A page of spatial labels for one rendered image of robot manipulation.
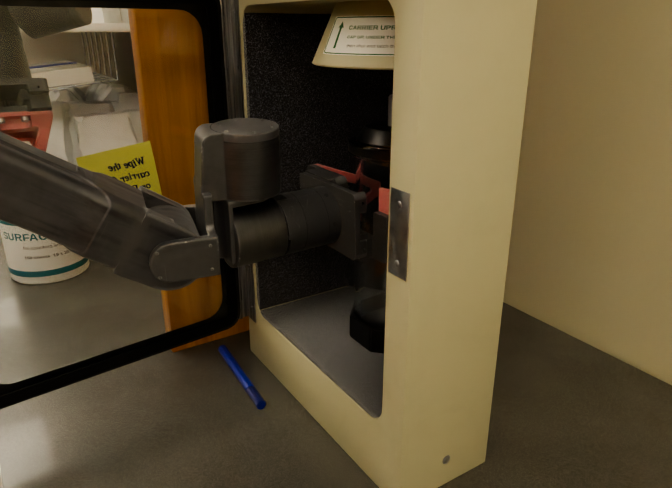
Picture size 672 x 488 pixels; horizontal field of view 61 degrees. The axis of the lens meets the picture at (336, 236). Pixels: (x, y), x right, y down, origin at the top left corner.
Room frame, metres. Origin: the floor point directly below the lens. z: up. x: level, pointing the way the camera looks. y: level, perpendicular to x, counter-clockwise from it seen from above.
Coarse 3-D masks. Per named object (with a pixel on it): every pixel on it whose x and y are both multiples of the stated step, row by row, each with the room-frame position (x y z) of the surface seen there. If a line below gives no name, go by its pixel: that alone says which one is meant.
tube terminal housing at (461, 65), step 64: (256, 0) 0.61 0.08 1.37; (320, 0) 0.51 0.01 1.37; (448, 0) 0.41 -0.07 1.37; (512, 0) 0.44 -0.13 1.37; (448, 64) 0.41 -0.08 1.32; (512, 64) 0.44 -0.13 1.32; (448, 128) 0.41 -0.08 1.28; (512, 128) 0.45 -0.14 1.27; (448, 192) 0.41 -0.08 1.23; (512, 192) 0.45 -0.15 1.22; (448, 256) 0.42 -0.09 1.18; (256, 320) 0.64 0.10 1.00; (448, 320) 0.42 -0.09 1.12; (320, 384) 0.51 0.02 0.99; (384, 384) 0.42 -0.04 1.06; (448, 384) 0.42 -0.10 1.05; (384, 448) 0.41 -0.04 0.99; (448, 448) 0.42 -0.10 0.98
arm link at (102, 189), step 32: (0, 160) 0.39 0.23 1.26; (32, 160) 0.40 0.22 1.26; (64, 160) 0.44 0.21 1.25; (0, 192) 0.39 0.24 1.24; (32, 192) 0.39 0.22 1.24; (64, 192) 0.40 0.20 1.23; (96, 192) 0.41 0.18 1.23; (128, 192) 0.44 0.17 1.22; (32, 224) 0.39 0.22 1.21; (64, 224) 0.40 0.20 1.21; (96, 224) 0.41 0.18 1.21; (128, 224) 0.41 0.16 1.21; (160, 224) 0.42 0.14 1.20; (192, 224) 0.46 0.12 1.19; (96, 256) 0.41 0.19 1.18; (128, 256) 0.41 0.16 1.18; (160, 288) 0.42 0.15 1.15
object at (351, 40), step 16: (384, 0) 0.51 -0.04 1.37; (336, 16) 0.54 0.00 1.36; (352, 16) 0.52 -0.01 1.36; (368, 16) 0.51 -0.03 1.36; (384, 16) 0.50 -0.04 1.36; (336, 32) 0.52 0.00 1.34; (352, 32) 0.51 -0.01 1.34; (368, 32) 0.50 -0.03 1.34; (384, 32) 0.49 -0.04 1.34; (320, 48) 0.54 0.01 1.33; (336, 48) 0.51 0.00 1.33; (352, 48) 0.50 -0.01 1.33; (368, 48) 0.49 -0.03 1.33; (384, 48) 0.49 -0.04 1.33; (320, 64) 0.53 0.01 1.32; (336, 64) 0.51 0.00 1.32; (352, 64) 0.50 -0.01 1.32; (368, 64) 0.49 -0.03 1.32; (384, 64) 0.48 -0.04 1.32
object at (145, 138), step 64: (0, 64) 0.51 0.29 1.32; (64, 64) 0.54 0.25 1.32; (128, 64) 0.58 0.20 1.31; (192, 64) 0.62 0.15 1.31; (0, 128) 0.50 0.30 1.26; (64, 128) 0.54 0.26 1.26; (128, 128) 0.57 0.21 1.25; (192, 128) 0.62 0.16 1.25; (192, 192) 0.61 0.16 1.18; (0, 256) 0.49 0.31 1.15; (64, 256) 0.52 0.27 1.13; (0, 320) 0.48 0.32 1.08; (64, 320) 0.52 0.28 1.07; (128, 320) 0.56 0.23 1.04; (192, 320) 0.60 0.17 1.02
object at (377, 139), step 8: (392, 96) 0.57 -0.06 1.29; (384, 120) 0.61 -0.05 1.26; (368, 128) 0.56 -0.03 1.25; (376, 128) 0.56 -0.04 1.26; (384, 128) 0.56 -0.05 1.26; (360, 136) 0.57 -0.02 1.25; (368, 136) 0.55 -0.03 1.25; (376, 136) 0.55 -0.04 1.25; (384, 136) 0.54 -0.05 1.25; (376, 144) 0.54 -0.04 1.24; (384, 144) 0.54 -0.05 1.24
